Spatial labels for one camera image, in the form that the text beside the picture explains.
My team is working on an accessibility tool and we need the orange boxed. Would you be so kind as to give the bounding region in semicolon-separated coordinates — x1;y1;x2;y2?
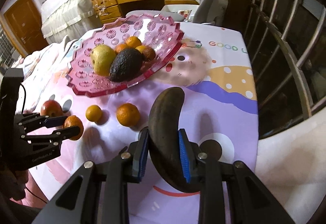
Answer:
116;103;140;127
64;115;84;141
114;43;129;55

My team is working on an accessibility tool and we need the yellow pear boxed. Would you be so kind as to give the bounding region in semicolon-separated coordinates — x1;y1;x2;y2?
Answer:
90;44;116;77

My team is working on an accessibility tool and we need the blackened overripe banana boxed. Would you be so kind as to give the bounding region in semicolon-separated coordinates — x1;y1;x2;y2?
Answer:
148;87;200;193

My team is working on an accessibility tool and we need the dark brown avocado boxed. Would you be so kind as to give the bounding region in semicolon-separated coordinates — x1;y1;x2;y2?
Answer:
109;48;143;82

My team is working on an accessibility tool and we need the small dark red fruit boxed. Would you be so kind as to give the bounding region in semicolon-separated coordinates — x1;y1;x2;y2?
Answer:
142;46;156;62

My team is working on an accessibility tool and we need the person's left hand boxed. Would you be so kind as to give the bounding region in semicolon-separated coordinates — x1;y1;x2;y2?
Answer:
1;168;29;201

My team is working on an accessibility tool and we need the red yellow apple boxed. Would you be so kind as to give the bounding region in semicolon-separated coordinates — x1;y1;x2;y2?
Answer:
40;100;63;117

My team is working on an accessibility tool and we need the small light orange mandarin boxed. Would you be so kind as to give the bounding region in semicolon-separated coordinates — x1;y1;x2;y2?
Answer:
85;105;103;123

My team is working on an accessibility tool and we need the pastel patterned quilt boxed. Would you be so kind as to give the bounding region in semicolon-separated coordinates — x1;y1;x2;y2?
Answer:
13;35;81;114

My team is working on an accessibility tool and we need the brown wooden door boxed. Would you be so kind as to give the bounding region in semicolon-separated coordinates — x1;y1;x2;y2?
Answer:
4;0;48;54

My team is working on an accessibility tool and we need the mandarin in plate upper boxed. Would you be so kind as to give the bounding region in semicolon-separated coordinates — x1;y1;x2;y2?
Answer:
125;36;142;48

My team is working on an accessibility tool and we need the mandarin in plate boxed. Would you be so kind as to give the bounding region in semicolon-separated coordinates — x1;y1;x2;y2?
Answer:
125;36;142;48
136;45;147;53

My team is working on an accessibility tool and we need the mandarin in plate lower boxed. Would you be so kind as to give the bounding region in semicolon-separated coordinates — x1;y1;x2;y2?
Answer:
136;45;147;53

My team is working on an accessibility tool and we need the white lace cloth cover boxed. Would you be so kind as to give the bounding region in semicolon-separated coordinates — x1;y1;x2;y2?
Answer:
40;0;102;44

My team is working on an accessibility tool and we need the pink plastic fruit plate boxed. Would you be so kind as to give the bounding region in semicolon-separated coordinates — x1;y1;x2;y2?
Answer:
67;14;184;97

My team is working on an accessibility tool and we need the cartoon printed tablecloth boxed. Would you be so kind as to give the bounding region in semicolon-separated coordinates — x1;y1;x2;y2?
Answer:
18;21;260;224

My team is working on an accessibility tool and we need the metal bed railing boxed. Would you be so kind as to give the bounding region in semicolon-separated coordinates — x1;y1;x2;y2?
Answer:
244;0;325;119

